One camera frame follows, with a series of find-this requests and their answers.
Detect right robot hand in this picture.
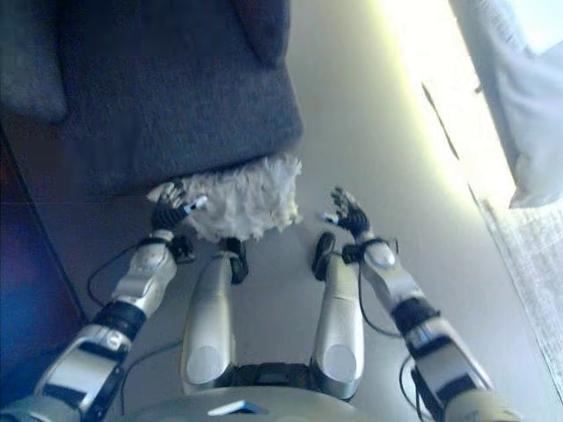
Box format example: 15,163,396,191
316,186,374,243

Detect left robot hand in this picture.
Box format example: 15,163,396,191
149,178,208,233

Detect white fringed cushion black stitches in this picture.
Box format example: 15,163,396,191
147,156,304,243

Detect silver right robot leg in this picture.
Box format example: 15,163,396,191
311,231,367,402

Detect grey fabric armchair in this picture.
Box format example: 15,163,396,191
0,0,305,200

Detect dark cabinet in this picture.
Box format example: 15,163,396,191
0,122,89,335

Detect silver robot torso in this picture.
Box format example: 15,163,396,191
117,360,358,422

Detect white curtain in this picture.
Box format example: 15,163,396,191
447,0,563,208

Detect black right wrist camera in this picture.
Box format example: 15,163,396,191
340,244,362,266

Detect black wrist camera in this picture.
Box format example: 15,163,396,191
172,235,195,266
340,244,362,266

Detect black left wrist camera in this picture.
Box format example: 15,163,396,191
172,235,195,266

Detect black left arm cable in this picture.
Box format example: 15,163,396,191
86,244,147,311

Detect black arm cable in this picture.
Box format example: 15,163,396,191
356,252,413,422
86,244,147,311

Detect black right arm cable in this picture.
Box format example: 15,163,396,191
356,252,413,422

